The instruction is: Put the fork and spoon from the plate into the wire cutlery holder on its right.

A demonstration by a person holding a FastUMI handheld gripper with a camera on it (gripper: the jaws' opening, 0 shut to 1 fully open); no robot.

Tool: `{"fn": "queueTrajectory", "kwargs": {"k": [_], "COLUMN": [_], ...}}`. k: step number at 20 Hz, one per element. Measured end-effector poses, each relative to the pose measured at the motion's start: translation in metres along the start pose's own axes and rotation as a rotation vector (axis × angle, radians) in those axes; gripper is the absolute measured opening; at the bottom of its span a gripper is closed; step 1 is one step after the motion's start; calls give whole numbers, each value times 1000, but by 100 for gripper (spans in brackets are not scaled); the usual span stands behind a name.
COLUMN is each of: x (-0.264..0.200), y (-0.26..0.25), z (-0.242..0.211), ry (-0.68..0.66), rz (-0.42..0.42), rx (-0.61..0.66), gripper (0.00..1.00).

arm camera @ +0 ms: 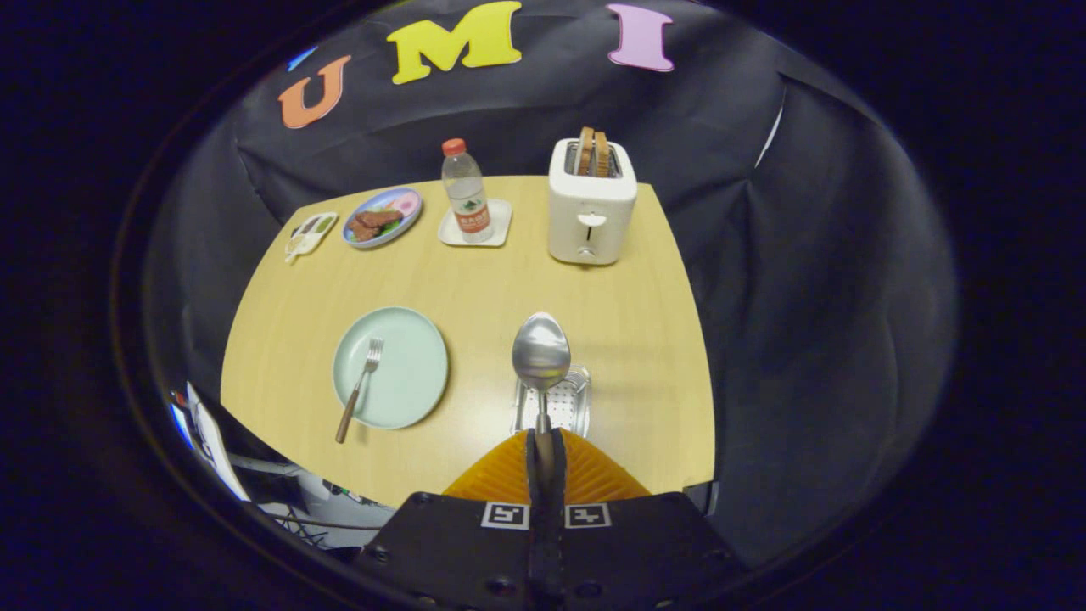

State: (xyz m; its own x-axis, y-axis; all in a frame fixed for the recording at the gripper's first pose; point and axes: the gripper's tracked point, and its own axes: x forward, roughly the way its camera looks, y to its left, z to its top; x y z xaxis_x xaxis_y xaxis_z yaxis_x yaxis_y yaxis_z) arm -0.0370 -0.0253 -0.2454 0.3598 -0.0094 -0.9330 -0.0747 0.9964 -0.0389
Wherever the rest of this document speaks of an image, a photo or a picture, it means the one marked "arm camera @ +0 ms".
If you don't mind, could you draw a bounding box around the metal spoon wooden handle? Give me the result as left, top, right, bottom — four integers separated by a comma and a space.
512, 312, 572, 493

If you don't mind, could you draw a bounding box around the white toaster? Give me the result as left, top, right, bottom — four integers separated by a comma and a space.
547, 137, 638, 266

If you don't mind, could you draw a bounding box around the pale green plate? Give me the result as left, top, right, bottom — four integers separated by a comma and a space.
332, 306, 450, 430

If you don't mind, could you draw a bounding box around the brown toy meat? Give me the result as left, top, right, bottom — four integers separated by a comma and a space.
350, 210, 404, 243

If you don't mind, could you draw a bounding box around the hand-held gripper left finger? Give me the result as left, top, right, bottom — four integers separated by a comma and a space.
356, 429, 548, 611

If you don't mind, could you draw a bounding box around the white square coaster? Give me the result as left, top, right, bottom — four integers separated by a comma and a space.
438, 199, 513, 248

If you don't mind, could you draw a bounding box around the clear water bottle red cap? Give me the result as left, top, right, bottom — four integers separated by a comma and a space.
441, 138, 494, 244

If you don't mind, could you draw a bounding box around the white sheet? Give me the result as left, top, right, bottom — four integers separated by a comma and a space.
170, 382, 251, 502

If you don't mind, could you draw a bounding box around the blue plate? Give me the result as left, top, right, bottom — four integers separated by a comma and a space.
342, 188, 423, 249

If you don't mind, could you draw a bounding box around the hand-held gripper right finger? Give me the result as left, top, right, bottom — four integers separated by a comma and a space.
547, 429, 747, 611

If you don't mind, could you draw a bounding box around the metal fork wooden handle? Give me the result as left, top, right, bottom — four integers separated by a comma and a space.
335, 338, 385, 445

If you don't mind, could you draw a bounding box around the clear plastic container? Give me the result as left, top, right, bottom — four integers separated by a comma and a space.
510, 365, 591, 438

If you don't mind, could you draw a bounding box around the white condiment tray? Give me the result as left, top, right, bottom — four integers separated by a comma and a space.
284, 212, 339, 264

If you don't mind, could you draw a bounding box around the black cable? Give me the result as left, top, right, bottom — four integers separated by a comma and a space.
255, 492, 383, 552

